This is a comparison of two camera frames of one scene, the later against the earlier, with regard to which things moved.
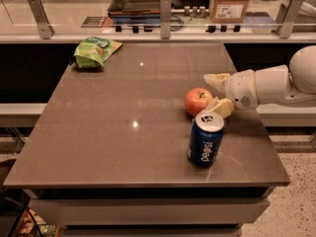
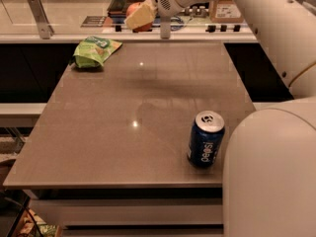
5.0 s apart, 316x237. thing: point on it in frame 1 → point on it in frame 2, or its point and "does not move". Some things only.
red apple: [197, 100] → [142, 29]
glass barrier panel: [140, 14] does not move
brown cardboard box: [229, 3] does not move
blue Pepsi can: [205, 138] does not move
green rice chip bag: [93, 50] does not move
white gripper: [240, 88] → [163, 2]
